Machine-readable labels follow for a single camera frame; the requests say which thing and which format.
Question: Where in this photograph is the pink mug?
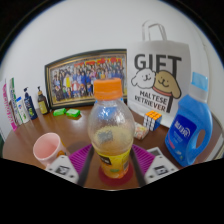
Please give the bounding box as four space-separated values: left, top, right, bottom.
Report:
32 132 68 168

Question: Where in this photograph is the framed group photo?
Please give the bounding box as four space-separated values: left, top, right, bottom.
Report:
44 48 128 110

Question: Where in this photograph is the blue detergent bottle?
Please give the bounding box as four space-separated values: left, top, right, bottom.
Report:
164 71 214 168

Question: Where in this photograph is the dark wooden side table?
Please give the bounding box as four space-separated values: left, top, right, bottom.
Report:
208 121 224 159

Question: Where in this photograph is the colourful puzzle cube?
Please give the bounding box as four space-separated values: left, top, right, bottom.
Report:
143 110 163 132

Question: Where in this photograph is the brown bottle with yellow label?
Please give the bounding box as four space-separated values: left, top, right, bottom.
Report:
36 86 51 116

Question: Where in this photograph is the flat round red coaster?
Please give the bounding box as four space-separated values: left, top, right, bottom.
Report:
98 163 135 187

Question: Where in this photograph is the white shampoo bottle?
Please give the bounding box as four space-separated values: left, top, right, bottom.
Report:
15 96 31 125

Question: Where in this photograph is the white paper gift bag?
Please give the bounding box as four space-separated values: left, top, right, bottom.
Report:
126 19 192 118

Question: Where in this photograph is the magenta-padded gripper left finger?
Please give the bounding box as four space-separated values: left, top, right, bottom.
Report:
44 143 95 187

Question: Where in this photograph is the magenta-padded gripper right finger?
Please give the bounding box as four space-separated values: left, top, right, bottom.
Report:
129 143 181 187

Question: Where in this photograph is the orange-capped clear drink bottle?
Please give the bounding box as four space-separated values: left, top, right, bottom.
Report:
87 77 136 180

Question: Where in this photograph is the dark blue pump bottle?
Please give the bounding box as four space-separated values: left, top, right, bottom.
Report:
23 86 39 121

